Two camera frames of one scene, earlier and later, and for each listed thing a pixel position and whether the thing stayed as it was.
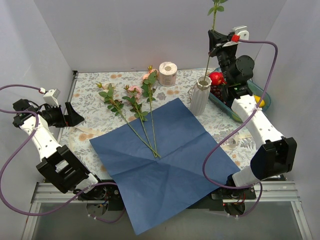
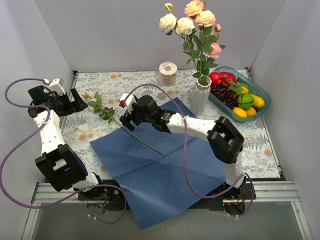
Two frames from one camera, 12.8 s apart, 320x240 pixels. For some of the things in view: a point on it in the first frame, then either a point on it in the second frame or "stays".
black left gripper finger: (74, 119) -> (79, 105)
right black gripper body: (219, 46) -> (130, 116)
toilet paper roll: (167, 74) stays
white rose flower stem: (219, 8) -> (185, 27)
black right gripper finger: (215, 37) -> (131, 126)
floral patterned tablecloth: (107, 99) stays
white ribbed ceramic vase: (200, 96) stays
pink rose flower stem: (115, 105) -> (107, 113)
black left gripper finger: (69, 109) -> (76, 97)
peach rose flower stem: (150, 78) -> (204, 18)
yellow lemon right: (257, 98) stays
